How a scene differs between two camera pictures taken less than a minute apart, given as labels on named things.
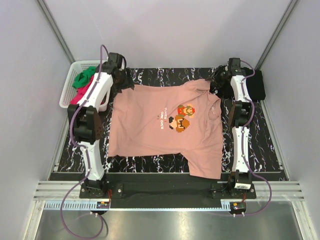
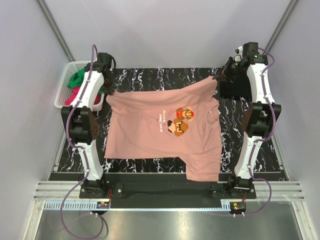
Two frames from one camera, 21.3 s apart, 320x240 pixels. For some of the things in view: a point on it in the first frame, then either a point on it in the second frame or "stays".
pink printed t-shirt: x=184 y=119 stays
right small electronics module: x=238 y=208 stays
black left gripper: x=127 y=83 -> x=110 y=90
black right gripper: x=216 y=83 -> x=224 y=74
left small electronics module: x=103 y=205 stays
